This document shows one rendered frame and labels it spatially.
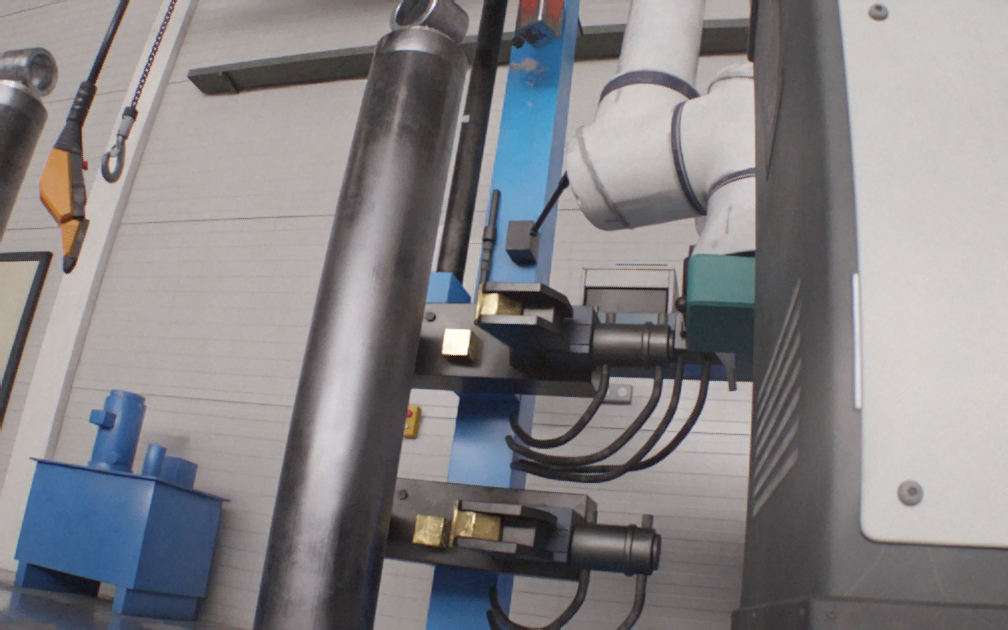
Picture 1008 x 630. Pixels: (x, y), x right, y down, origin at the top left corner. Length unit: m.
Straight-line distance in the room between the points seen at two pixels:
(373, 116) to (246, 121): 3.89
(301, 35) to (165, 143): 1.20
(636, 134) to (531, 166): 1.49
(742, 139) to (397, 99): 0.90
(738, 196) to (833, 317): 0.64
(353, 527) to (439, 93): 0.89
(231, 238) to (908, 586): 4.93
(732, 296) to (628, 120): 0.32
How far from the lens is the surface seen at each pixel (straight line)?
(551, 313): 1.77
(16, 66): 2.64
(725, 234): 0.90
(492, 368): 2.04
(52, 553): 4.24
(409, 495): 2.03
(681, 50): 1.21
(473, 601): 2.18
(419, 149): 1.65
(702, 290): 0.87
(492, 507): 1.62
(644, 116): 1.07
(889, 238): 0.32
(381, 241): 1.54
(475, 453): 2.23
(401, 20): 1.97
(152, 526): 3.90
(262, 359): 4.62
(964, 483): 0.29
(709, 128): 1.00
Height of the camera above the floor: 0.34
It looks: 19 degrees up
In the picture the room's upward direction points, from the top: 8 degrees clockwise
